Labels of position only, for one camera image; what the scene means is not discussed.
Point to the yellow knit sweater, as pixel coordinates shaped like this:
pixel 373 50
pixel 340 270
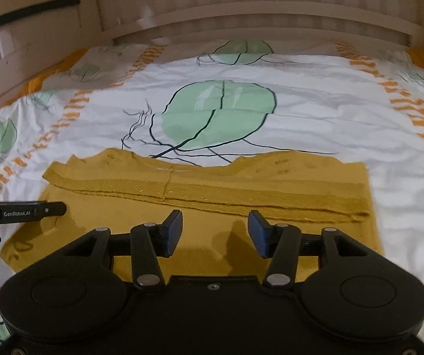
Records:
pixel 212 196

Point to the white leaf printed blanket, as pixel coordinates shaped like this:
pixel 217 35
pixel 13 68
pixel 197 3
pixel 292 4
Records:
pixel 308 118

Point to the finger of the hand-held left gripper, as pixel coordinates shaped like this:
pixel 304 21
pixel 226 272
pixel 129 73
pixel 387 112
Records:
pixel 53 209

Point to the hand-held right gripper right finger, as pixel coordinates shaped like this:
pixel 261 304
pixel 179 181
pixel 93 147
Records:
pixel 258 233

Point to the wooden bed frame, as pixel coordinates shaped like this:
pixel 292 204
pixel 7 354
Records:
pixel 271 18

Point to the black foam strip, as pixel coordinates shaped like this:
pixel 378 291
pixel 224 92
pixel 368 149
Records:
pixel 31 11

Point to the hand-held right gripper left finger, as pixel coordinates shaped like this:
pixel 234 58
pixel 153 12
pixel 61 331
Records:
pixel 173 233

